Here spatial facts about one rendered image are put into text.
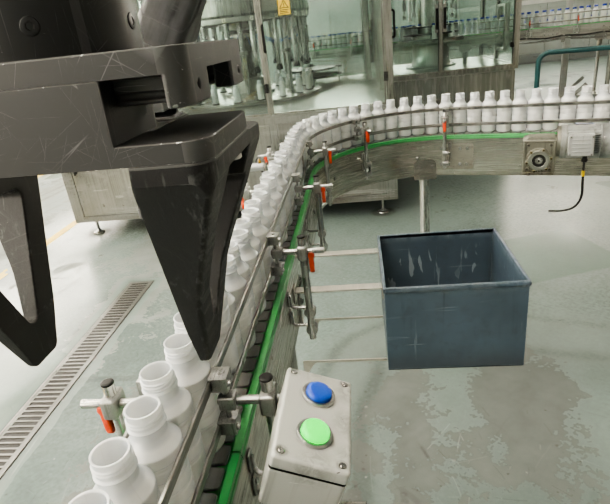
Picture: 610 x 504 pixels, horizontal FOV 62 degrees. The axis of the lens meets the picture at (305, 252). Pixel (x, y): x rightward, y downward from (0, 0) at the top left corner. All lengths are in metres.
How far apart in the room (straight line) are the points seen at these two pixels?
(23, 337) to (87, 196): 4.58
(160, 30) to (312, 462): 0.47
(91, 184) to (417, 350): 3.85
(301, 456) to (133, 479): 0.16
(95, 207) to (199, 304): 4.63
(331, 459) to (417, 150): 1.95
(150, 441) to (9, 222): 0.38
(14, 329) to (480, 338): 1.11
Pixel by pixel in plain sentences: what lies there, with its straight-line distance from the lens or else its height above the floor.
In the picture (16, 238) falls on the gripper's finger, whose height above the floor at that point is 1.43.
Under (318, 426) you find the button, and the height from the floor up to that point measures 1.12.
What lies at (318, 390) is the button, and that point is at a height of 1.12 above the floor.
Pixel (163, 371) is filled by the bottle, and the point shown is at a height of 1.15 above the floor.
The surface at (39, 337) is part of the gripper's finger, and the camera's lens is 0.21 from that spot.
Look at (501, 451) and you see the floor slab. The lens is 2.13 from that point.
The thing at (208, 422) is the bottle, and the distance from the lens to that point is 0.68.
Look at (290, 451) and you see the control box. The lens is 0.53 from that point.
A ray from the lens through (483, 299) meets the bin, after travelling 1.18.
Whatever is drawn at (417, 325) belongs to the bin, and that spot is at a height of 0.85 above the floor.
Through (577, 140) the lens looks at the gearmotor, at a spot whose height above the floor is 1.00.
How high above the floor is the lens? 1.49
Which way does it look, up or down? 24 degrees down
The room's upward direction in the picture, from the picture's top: 7 degrees counter-clockwise
